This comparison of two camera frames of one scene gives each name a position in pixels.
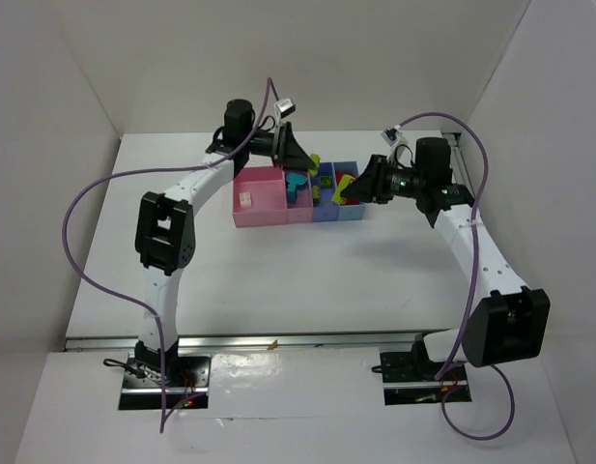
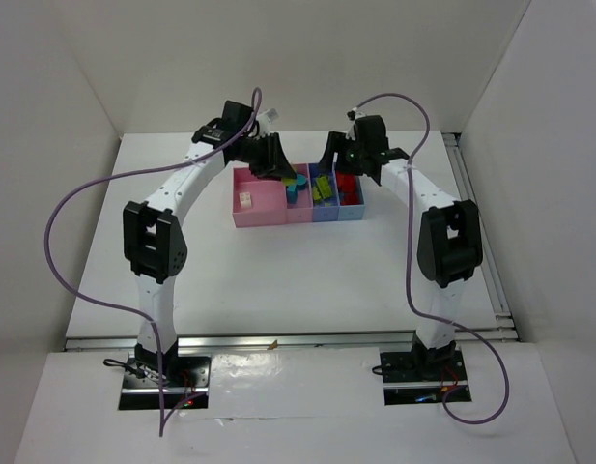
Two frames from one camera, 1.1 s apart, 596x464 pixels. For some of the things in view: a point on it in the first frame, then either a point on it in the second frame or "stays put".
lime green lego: [345, 180] → [324, 186]
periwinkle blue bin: [324, 209] stays put
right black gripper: [381, 179] → [346, 153]
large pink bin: [267, 186] stays put
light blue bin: [352, 212] stays put
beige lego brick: [245, 199] stays put
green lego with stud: [326, 182] stays put
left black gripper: [282, 145] → [261, 152]
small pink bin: [302, 211] stays put
